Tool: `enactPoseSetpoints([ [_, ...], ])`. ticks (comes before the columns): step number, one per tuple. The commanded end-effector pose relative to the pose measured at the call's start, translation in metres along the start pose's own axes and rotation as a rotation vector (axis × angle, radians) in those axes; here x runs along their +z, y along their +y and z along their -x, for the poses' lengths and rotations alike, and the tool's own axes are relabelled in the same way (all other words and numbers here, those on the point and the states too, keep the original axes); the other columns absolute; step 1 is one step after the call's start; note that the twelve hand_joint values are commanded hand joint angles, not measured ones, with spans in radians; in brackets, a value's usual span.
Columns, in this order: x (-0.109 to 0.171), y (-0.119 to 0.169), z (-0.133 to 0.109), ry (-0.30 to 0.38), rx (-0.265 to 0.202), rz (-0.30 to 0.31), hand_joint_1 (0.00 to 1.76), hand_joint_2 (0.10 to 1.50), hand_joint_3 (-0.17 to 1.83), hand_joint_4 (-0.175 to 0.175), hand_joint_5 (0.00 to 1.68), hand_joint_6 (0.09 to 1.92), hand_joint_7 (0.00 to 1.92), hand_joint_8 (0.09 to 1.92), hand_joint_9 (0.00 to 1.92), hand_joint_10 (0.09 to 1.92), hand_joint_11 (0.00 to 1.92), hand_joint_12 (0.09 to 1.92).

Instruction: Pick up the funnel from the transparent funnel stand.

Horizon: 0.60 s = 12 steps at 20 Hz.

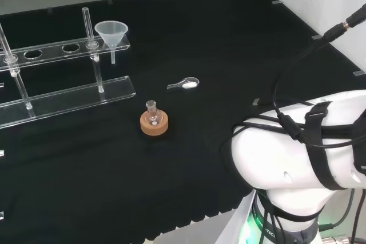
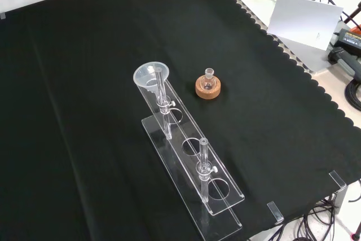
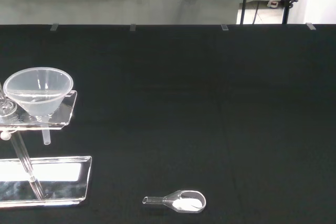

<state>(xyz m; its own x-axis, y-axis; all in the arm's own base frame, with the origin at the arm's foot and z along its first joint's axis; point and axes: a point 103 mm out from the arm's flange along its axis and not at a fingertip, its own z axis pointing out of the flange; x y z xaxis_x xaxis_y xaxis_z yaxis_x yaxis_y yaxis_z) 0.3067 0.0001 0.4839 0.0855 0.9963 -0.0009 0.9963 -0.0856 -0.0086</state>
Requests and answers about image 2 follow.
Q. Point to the clear acrylic funnel stand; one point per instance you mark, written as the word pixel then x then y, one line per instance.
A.
pixel 194 164

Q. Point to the clear plastic funnel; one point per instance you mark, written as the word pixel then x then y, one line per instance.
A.
pixel 146 78

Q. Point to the black tripod leg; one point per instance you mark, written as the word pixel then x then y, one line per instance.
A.
pixel 352 16

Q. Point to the black cloth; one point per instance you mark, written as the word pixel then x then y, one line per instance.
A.
pixel 84 97

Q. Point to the black power adapter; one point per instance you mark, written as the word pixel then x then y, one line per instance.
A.
pixel 351 39

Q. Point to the small glass round-bottom flask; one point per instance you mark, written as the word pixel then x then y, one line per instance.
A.
pixel 208 82

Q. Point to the pale board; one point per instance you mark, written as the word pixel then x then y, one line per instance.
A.
pixel 304 21

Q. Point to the clear cloth clip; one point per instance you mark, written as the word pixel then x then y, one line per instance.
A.
pixel 275 212
pixel 338 180
pixel 2 16

